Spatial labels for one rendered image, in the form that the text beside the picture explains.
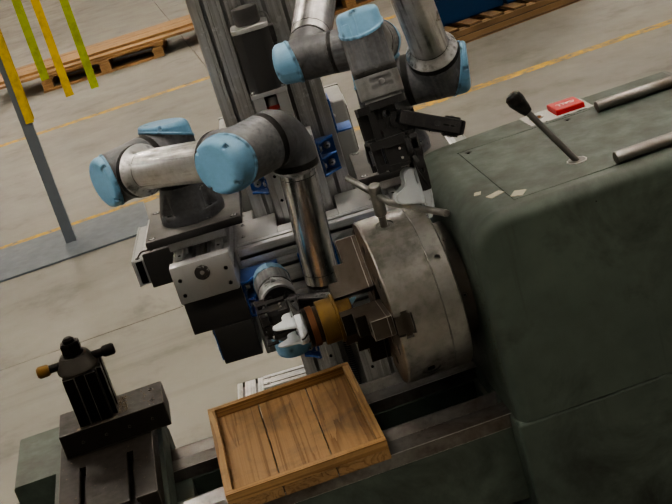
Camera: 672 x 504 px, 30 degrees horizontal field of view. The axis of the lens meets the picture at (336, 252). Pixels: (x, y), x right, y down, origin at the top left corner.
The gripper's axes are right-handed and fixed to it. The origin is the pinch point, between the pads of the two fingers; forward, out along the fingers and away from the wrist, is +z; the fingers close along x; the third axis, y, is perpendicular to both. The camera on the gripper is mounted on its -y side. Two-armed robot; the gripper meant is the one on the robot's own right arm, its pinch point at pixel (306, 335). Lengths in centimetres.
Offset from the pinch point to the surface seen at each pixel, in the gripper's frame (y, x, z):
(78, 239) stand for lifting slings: 86, -107, -480
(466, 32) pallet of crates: -200, -100, -650
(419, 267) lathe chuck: -22.1, 9.3, 9.4
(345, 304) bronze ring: -8.7, 2.6, -1.7
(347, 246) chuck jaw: -12.8, 10.8, -8.3
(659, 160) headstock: -65, 17, 17
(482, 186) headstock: -38.0, 17.4, 2.6
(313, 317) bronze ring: -2.3, 2.7, -0.6
